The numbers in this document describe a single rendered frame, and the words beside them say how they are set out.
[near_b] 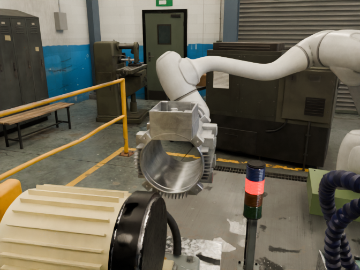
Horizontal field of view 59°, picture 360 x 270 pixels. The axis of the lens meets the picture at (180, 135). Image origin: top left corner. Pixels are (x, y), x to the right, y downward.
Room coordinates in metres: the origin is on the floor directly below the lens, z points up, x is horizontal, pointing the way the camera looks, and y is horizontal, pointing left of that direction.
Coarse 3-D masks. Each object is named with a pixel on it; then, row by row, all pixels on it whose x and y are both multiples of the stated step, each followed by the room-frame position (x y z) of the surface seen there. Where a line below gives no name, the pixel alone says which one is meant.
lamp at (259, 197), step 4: (244, 196) 0.96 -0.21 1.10; (248, 196) 0.93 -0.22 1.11; (252, 196) 0.92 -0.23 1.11; (256, 196) 0.92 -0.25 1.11; (260, 196) 0.93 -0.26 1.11; (244, 200) 0.95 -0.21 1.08; (248, 200) 0.93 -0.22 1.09; (252, 200) 0.92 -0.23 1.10; (256, 200) 0.92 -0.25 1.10; (260, 200) 0.93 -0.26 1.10; (248, 204) 0.93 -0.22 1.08; (252, 204) 0.92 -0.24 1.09; (256, 204) 0.92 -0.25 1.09; (260, 204) 0.93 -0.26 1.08
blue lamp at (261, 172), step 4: (248, 168) 0.94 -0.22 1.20; (252, 168) 0.93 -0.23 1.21; (264, 168) 0.93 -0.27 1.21; (248, 172) 0.94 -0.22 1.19; (252, 172) 0.93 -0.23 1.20; (256, 172) 0.92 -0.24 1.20; (260, 172) 0.92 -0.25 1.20; (264, 172) 0.93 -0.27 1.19; (248, 176) 0.94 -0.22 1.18; (252, 176) 0.93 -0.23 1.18; (256, 176) 0.92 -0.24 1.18; (260, 176) 0.92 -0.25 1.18; (264, 176) 0.94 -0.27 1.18; (252, 180) 0.93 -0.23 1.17; (256, 180) 0.92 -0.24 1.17; (260, 180) 0.92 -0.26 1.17
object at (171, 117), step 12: (156, 108) 0.78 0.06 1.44; (168, 108) 0.83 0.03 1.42; (180, 108) 0.83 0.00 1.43; (192, 108) 0.81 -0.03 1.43; (156, 120) 0.72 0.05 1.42; (168, 120) 0.71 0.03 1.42; (180, 120) 0.71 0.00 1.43; (192, 120) 0.71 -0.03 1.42; (156, 132) 0.72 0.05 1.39; (168, 132) 0.71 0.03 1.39; (180, 132) 0.71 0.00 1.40; (192, 132) 0.71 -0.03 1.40
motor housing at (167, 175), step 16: (144, 144) 0.75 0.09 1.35; (160, 144) 0.91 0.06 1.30; (144, 160) 0.75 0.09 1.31; (160, 160) 0.85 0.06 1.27; (176, 160) 0.91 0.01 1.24; (208, 160) 0.71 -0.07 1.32; (144, 176) 0.73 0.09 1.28; (160, 176) 0.78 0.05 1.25; (176, 176) 0.80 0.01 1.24; (192, 176) 0.77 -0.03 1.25; (208, 176) 0.70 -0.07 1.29; (176, 192) 0.71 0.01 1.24
